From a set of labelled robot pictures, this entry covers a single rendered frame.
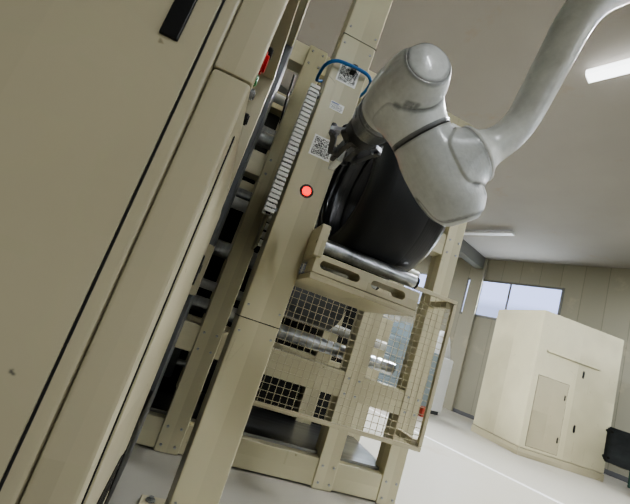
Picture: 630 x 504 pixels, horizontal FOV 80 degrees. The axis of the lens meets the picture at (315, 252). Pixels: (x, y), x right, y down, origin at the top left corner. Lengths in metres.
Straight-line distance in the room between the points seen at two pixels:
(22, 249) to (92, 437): 0.20
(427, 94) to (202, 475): 1.09
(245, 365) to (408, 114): 0.83
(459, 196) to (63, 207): 0.53
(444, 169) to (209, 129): 0.36
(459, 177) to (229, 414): 0.89
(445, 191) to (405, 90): 0.16
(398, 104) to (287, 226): 0.66
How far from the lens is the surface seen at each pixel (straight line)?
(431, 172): 0.63
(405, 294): 1.20
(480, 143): 0.66
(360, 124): 0.74
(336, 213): 1.62
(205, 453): 1.23
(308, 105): 1.36
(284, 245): 1.18
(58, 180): 0.47
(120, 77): 0.50
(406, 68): 0.62
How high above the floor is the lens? 0.64
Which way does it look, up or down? 12 degrees up
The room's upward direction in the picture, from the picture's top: 19 degrees clockwise
